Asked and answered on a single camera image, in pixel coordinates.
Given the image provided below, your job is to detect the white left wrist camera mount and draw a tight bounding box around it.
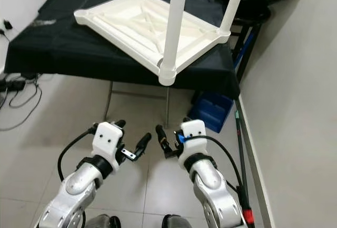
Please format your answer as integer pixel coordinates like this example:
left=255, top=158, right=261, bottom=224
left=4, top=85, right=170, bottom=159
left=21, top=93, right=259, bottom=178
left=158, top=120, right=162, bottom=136
left=92, top=122, right=124, bottom=173

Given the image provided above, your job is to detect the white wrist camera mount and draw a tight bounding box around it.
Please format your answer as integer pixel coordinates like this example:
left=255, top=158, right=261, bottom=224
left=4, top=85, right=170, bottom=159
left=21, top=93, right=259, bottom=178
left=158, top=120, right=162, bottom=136
left=92, top=122, right=124, bottom=173
left=178, top=120, right=209, bottom=165

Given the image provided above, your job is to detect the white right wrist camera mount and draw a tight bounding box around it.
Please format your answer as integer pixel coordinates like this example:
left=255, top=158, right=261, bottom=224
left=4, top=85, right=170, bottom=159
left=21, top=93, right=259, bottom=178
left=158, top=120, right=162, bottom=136
left=178, top=120, right=209, bottom=165

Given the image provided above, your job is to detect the metal folding table frame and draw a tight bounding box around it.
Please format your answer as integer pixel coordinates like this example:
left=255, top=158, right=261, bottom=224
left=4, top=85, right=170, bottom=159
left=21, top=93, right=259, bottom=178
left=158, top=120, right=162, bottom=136
left=104, top=81, right=172, bottom=128

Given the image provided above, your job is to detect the long black floor pole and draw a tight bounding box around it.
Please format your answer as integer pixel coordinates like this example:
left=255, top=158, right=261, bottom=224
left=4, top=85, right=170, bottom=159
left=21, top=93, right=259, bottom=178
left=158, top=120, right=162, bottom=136
left=233, top=102, right=256, bottom=202

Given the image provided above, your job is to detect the black metal stool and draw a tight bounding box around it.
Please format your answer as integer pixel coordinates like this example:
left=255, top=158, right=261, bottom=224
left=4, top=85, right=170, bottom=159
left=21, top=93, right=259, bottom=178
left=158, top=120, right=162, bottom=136
left=234, top=7, right=272, bottom=81

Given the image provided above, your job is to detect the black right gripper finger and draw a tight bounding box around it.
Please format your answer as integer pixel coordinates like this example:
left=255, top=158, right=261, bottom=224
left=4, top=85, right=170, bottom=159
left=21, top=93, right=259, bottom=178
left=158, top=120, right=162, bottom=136
left=155, top=124, right=172, bottom=153

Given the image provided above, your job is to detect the grey robot right leg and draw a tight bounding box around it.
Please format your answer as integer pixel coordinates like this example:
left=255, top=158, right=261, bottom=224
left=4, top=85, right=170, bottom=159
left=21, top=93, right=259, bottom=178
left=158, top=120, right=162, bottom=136
left=162, top=215, right=193, bottom=228

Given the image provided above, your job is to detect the black floor cable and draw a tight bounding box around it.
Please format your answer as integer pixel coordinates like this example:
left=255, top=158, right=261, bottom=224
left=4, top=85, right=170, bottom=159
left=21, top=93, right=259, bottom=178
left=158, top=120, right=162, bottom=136
left=0, top=75, right=43, bottom=132

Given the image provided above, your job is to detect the blue dustpan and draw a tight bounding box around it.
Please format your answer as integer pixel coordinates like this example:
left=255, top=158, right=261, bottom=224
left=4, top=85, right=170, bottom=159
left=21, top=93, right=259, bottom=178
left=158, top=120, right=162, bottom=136
left=189, top=28, right=256, bottom=133

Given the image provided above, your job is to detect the black power adapter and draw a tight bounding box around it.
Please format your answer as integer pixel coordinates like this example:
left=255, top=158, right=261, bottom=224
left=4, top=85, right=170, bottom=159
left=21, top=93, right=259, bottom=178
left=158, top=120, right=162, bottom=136
left=4, top=81, right=27, bottom=92

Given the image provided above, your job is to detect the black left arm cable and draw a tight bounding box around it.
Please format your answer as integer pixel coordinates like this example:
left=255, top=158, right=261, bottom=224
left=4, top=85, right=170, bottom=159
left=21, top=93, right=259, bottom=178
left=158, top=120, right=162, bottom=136
left=58, top=125, right=98, bottom=182

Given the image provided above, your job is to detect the white plastic table top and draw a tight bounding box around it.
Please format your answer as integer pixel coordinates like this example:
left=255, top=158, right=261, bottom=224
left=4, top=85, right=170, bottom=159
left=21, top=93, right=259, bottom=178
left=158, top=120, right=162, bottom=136
left=74, top=0, right=232, bottom=86

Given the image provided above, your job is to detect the black tablecloth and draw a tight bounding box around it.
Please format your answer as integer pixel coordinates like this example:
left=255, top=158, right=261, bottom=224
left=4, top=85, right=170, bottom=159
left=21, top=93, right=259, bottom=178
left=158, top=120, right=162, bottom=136
left=4, top=0, right=241, bottom=100

